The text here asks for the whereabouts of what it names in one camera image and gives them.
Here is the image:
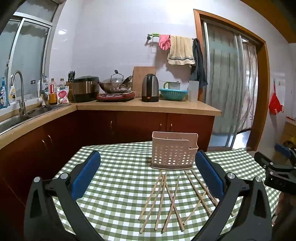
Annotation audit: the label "white translucent container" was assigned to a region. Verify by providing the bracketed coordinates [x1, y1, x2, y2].
[188, 80, 200, 102]

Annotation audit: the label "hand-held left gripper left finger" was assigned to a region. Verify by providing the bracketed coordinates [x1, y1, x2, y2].
[24, 150, 104, 241]

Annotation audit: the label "beige striped towel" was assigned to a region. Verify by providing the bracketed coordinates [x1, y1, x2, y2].
[167, 35, 196, 66]

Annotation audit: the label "white spray bottle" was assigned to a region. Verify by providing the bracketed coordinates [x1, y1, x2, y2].
[9, 74, 17, 105]

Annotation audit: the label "red hanging bag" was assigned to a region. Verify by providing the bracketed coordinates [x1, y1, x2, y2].
[268, 83, 284, 115]

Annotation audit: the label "pink perforated utensil basket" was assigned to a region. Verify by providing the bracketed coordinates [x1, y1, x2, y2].
[151, 131, 199, 170]

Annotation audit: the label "wooden cutting board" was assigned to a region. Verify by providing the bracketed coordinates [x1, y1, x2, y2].
[133, 66, 157, 92]

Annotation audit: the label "kitchen counter with cabinets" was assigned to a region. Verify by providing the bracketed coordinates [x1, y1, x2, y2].
[0, 98, 222, 241]

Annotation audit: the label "tall steel faucet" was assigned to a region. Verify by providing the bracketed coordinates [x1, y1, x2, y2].
[10, 71, 27, 115]

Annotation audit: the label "wooden knife block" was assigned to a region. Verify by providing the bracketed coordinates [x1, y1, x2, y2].
[66, 81, 74, 101]

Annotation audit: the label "teal plastic colander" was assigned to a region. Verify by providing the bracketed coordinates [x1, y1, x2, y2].
[159, 88, 189, 101]

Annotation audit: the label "metal towel rail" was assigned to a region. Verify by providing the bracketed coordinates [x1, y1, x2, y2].
[146, 34, 197, 48]

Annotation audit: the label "dark rice cooker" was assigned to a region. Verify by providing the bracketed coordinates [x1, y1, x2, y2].
[72, 76, 100, 103]

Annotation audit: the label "wooden door frame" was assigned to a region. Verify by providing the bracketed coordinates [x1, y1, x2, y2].
[193, 9, 271, 152]

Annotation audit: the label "blue dish soap bottle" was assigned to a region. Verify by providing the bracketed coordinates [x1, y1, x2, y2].
[0, 77, 8, 109]

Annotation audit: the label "red induction cooker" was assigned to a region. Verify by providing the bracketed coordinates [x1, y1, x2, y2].
[96, 91, 135, 102]

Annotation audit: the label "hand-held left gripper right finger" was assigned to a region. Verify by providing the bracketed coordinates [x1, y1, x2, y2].
[192, 150, 275, 241]

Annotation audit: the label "green checked tablecloth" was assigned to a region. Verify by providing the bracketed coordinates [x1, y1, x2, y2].
[52, 141, 281, 241]

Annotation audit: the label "sliding glass door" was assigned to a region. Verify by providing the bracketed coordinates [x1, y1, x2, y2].
[201, 20, 258, 149]

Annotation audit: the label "orange oil bottle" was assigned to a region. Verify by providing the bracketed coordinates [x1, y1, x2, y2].
[48, 78, 57, 105]

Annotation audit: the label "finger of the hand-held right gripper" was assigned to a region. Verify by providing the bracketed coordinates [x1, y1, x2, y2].
[254, 152, 279, 172]
[275, 143, 296, 163]

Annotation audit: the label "pink rubber gloves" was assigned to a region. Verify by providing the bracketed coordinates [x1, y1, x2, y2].
[159, 34, 171, 51]

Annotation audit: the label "dark grey cloth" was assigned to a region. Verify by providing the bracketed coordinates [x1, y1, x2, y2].
[190, 38, 208, 89]

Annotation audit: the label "set of wooden chopsticks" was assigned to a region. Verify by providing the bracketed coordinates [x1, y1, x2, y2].
[138, 170, 234, 233]

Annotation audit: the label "steel wok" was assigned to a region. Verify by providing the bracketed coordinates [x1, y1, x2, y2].
[99, 75, 134, 94]

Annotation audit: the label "tan wooden cabinet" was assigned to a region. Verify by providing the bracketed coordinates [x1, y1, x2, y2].
[281, 116, 296, 149]

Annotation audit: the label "black steel electric kettle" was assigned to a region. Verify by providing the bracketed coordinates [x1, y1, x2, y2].
[141, 74, 160, 103]

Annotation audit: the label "white jug green handle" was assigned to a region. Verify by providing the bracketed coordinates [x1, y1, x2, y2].
[163, 81, 181, 90]

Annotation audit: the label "wok lid with black knob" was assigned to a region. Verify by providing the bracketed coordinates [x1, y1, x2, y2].
[101, 70, 126, 84]

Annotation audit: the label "steel sink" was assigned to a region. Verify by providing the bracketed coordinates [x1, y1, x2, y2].
[0, 104, 71, 135]

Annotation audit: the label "sliding window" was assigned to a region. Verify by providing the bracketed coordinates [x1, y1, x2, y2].
[0, 0, 58, 102]

